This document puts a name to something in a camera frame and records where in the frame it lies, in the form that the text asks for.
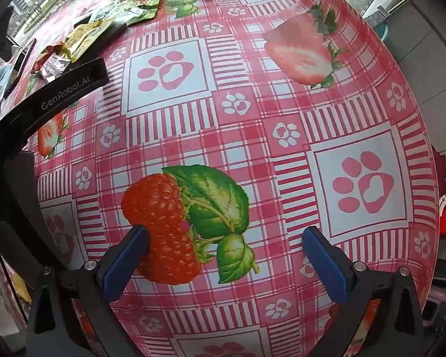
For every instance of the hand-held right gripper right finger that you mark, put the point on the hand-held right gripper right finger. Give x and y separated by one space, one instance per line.
329 264

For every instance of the black smartphone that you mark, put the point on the black smartphone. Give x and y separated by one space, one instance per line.
22 63

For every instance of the pink checked fruit-print tablecloth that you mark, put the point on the pink checked fruit-print tablecloth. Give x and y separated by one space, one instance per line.
245 119

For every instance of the yellow snack packet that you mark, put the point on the yellow snack packet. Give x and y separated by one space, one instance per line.
85 37

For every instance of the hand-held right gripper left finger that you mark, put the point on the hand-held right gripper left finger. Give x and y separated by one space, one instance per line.
124 264

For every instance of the small dark red snack packet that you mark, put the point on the small dark red snack packet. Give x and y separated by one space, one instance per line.
54 65

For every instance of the white and green snack packet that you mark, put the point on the white and green snack packet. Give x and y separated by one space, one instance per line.
122 13

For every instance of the teal plastic basin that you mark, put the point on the teal plastic basin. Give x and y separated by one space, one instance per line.
383 31

